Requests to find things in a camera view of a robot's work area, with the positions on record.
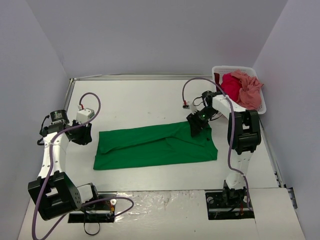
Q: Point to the green t shirt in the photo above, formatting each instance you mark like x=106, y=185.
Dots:
x=155, y=145

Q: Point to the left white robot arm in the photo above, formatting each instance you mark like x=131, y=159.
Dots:
x=53, y=191

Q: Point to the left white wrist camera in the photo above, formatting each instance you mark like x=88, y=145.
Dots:
x=84, y=115

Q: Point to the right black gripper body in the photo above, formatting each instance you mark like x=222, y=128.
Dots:
x=196, y=122

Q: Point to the pink t shirt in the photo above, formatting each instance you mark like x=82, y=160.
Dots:
x=249, y=93

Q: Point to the red t shirt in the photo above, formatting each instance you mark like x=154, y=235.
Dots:
x=231, y=85

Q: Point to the white plastic basket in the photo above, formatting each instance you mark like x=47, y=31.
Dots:
x=219, y=71

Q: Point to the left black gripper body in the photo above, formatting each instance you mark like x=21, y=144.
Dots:
x=83, y=135

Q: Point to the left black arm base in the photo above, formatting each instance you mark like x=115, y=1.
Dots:
x=101, y=212

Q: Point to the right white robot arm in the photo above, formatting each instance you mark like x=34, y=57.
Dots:
x=243, y=137

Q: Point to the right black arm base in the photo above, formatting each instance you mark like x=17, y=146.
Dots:
x=218, y=209

